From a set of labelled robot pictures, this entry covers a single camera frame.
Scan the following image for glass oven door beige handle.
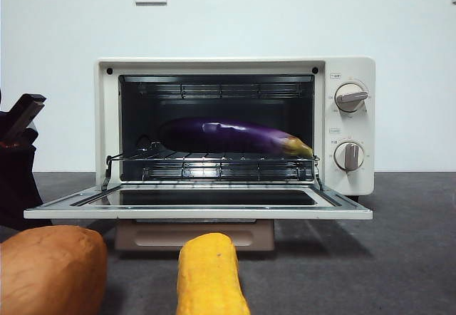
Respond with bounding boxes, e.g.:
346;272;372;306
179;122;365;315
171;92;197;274
23;181;373;252

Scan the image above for purple eggplant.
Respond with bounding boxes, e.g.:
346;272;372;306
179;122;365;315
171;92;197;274
159;117;314;158

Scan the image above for cream Toshiba toaster oven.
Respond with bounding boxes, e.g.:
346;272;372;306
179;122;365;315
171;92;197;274
94;56;376;202

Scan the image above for brown sweet potato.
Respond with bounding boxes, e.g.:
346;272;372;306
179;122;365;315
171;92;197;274
0;224;108;315

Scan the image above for yellow corn cob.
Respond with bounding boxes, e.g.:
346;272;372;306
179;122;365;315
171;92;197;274
176;232;251;315

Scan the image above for cream temperature knob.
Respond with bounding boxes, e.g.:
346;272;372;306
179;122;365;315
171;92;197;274
336;82;369;113

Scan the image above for cream timer knob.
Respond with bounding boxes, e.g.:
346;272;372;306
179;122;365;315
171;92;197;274
334;141;365;172

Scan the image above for metal wire oven rack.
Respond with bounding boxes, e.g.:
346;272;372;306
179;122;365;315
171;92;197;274
105;143;321;191

